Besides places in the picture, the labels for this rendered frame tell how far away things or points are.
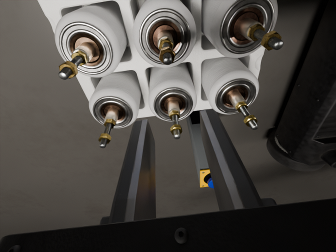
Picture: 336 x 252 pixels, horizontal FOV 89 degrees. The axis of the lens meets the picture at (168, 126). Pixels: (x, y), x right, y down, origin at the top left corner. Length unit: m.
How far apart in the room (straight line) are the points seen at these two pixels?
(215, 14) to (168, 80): 0.12
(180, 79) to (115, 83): 0.12
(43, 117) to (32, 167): 0.36
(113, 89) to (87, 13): 0.12
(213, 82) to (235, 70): 0.04
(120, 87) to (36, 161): 0.75
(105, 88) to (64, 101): 0.38
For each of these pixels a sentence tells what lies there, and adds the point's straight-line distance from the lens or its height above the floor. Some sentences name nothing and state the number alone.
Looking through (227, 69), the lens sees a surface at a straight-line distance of 0.35.
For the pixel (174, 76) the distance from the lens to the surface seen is 0.33.
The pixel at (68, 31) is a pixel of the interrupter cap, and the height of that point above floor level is 0.25.
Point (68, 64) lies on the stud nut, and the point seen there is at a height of 0.33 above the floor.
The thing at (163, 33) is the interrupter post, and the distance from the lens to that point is 0.26.
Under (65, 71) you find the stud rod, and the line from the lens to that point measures 0.23.
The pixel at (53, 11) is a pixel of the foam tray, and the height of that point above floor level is 0.18.
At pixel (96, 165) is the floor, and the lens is 0.94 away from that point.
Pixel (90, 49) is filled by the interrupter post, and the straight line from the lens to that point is 0.29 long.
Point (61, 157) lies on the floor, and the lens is 0.95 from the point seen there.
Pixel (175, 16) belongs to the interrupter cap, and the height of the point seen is 0.25.
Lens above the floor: 0.53
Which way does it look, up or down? 49 degrees down
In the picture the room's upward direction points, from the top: 176 degrees clockwise
